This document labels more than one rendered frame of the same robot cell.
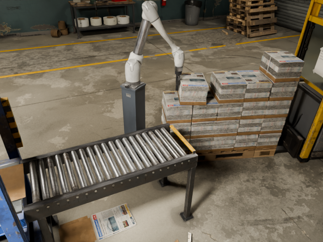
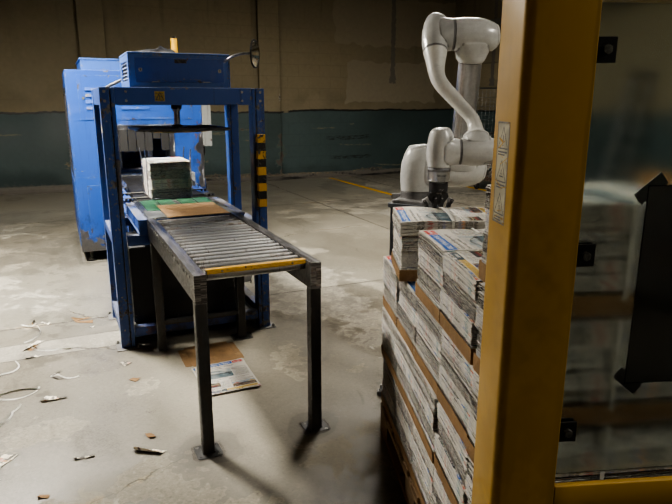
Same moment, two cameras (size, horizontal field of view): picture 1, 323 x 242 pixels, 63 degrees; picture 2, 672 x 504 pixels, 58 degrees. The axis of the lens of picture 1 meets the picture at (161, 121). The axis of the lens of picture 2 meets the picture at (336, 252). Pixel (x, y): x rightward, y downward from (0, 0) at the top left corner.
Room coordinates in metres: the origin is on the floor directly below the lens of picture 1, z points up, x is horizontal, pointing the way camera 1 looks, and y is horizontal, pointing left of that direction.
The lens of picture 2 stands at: (2.37, -2.59, 1.47)
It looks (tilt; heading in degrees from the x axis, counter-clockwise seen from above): 14 degrees down; 92
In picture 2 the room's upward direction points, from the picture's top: straight up
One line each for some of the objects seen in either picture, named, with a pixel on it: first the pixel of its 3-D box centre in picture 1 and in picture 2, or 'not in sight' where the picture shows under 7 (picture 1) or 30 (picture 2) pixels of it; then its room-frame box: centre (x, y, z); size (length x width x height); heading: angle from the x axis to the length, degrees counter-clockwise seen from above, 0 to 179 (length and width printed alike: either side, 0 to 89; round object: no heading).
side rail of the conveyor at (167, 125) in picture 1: (103, 146); (267, 243); (1.88, 0.52, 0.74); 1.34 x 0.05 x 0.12; 117
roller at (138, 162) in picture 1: (132, 153); (230, 249); (1.74, 0.23, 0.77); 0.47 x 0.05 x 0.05; 27
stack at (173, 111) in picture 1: (209, 125); (463, 404); (2.74, -0.60, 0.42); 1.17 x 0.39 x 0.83; 99
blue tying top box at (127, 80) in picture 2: not in sight; (174, 72); (1.19, 1.31, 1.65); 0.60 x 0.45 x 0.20; 27
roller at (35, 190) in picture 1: (34, 182); (196, 221); (1.39, 0.93, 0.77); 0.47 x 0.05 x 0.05; 27
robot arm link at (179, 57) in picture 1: (179, 57); (443, 147); (2.69, -0.17, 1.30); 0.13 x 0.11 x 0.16; 1
